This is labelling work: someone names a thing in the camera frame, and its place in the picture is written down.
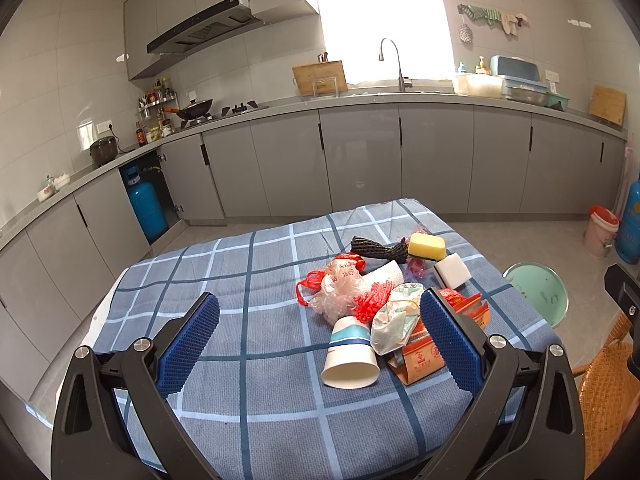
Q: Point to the wooden cutting board right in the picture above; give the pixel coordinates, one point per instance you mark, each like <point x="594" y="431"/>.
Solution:
<point x="608" y="104"/>

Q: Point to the green basin on counter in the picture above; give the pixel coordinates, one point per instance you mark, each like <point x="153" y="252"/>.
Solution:
<point x="557" y="102"/>

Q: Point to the gas stove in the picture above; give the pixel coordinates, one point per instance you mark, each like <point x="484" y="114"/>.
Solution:
<point x="225" y="112"/>

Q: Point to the green striped hanging cloth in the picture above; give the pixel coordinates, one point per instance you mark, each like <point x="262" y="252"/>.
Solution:
<point x="475" y="13"/>

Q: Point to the beige hanging gloves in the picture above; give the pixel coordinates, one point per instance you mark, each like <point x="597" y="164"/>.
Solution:
<point x="512" y="23"/>

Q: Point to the black range hood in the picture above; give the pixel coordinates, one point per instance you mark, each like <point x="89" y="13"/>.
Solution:
<point x="216" y="23"/>

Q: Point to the blue gas cylinder under counter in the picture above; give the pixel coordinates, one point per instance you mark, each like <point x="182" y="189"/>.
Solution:
<point x="146" y="205"/>

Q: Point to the green round trash bin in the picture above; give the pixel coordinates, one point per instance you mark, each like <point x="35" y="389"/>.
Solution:
<point x="542" y="287"/>

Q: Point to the black mesh net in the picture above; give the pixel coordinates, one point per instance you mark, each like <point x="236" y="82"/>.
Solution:
<point x="373" y="250"/>

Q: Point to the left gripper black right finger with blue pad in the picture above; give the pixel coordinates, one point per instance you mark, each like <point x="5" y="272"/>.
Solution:
<point x="524" y="419"/>

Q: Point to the white green printed plastic bag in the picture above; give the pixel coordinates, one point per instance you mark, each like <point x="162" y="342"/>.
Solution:
<point x="395" y="321"/>

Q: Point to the clear bag red print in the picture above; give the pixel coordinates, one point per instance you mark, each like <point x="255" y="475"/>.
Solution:
<point x="332" y="303"/>

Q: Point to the dark rice cooker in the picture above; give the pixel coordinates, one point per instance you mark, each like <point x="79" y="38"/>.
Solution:
<point x="103" y="150"/>

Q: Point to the black wok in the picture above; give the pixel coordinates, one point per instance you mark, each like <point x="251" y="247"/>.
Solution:
<point x="194" y="110"/>

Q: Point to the hanging scrubber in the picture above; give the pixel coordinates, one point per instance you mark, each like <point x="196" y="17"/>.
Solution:
<point x="465" y="33"/>

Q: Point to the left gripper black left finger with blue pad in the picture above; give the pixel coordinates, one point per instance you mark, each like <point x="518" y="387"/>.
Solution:
<point x="90" y="439"/>

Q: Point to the blue dish rack box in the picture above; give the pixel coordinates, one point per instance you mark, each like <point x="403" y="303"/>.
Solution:
<point x="521" y="80"/>

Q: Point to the blue plaid tablecloth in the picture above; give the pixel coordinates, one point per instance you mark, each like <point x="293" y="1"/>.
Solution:
<point x="254" y="403"/>

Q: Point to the orange cardboard box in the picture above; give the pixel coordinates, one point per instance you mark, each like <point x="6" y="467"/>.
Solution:
<point x="420" y="357"/>

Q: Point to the white grey melamine sponge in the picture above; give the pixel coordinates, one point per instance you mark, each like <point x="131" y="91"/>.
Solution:
<point x="451" y="272"/>

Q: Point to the pink clear plastic wrapper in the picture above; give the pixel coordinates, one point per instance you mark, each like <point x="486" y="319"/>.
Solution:
<point x="417" y="266"/>

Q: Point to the white foam net sleeve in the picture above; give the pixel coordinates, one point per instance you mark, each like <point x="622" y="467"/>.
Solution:
<point x="390" y="272"/>

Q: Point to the grey lower kitchen cabinets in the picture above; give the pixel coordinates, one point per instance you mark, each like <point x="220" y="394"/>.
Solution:
<point x="456" y="155"/>

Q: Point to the red plastic bag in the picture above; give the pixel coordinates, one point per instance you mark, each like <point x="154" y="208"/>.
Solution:
<point x="312" y="282"/>

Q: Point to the spice rack with bottles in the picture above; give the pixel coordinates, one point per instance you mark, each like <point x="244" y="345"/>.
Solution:
<point x="154" y="116"/>

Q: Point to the wooden cutting board by sink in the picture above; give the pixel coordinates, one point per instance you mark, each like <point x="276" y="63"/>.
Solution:
<point x="320" y="79"/>

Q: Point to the white plastic container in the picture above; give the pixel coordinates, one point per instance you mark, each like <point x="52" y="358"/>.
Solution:
<point x="478" y="85"/>

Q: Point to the yellow green sponge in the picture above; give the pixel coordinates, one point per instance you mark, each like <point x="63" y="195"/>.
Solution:
<point x="427" y="246"/>

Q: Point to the pink bucket red bag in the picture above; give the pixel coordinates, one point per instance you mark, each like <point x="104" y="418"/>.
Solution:
<point x="600" y="232"/>

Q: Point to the white blue paper cup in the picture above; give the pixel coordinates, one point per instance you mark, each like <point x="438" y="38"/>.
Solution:
<point x="350" y="361"/>

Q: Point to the red mesh net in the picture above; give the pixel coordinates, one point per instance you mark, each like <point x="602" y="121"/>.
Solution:
<point x="371" y="301"/>

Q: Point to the blue gas cylinder right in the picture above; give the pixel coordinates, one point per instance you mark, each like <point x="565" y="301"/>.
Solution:
<point x="627" y="242"/>

